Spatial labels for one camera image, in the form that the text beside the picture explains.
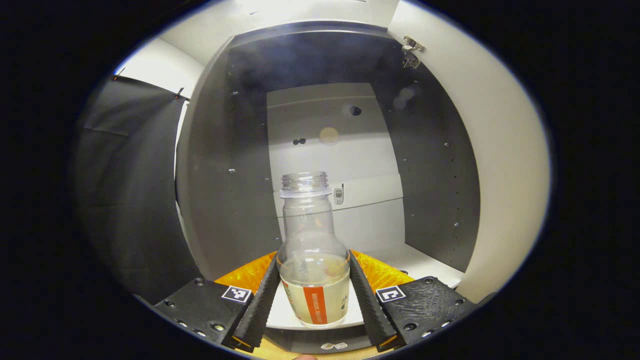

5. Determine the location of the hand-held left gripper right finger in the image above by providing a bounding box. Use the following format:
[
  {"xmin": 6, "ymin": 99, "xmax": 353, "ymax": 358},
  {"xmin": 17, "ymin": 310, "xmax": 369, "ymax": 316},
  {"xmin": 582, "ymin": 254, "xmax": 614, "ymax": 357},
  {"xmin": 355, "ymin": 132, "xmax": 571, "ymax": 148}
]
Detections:
[{"xmin": 348, "ymin": 249, "xmax": 480, "ymax": 354}]

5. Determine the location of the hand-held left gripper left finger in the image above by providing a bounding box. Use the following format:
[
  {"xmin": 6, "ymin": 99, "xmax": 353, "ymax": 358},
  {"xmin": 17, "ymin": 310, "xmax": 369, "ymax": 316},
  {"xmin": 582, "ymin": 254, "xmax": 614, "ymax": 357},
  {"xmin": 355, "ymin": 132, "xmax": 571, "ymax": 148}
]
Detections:
[{"xmin": 151, "ymin": 251, "xmax": 282, "ymax": 353}]

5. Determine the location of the clear glass bottle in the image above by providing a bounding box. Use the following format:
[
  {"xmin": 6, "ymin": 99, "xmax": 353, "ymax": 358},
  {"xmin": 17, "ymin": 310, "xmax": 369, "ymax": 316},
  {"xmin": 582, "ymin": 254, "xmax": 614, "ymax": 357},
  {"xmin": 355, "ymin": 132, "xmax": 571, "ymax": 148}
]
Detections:
[{"xmin": 276, "ymin": 171, "xmax": 351, "ymax": 329}]

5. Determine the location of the grey cabinet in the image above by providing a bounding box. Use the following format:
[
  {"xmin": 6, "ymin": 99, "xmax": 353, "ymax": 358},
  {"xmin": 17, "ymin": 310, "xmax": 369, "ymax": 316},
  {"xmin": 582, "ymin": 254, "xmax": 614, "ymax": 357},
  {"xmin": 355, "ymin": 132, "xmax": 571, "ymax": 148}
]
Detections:
[{"xmin": 175, "ymin": 21, "xmax": 481, "ymax": 356}]

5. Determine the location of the metal door hinge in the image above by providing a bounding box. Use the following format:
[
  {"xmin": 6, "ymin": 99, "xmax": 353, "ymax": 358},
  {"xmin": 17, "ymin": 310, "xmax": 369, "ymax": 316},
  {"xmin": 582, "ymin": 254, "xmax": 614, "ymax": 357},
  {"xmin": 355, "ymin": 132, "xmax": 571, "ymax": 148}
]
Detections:
[{"xmin": 401, "ymin": 35, "xmax": 426, "ymax": 69}]

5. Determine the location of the black backdrop cloth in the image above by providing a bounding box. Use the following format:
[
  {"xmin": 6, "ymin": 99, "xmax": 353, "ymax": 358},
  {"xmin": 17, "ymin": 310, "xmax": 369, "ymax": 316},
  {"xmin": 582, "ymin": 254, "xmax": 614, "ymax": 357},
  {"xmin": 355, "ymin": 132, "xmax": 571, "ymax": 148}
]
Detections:
[{"xmin": 75, "ymin": 75, "xmax": 201, "ymax": 306}]

